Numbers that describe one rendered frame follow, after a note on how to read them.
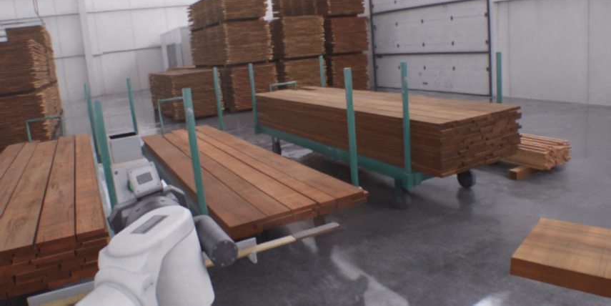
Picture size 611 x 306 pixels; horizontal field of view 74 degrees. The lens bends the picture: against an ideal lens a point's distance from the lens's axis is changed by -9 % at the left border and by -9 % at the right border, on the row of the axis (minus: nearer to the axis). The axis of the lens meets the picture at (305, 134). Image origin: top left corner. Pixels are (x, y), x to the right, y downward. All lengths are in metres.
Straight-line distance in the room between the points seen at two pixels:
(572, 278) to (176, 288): 0.87
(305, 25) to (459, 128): 8.15
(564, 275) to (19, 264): 2.22
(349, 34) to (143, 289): 11.53
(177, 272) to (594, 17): 9.18
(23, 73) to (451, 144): 8.30
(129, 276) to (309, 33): 10.83
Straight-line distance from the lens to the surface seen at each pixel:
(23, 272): 2.47
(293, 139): 5.18
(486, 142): 3.63
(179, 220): 0.50
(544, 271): 1.14
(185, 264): 0.51
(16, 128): 9.99
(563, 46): 9.70
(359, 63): 12.03
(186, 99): 2.58
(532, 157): 4.77
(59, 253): 2.42
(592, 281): 1.12
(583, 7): 9.54
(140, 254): 0.46
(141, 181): 0.69
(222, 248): 0.52
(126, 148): 0.94
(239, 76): 10.43
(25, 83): 9.91
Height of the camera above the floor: 1.45
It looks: 11 degrees down
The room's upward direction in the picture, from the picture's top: 5 degrees counter-clockwise
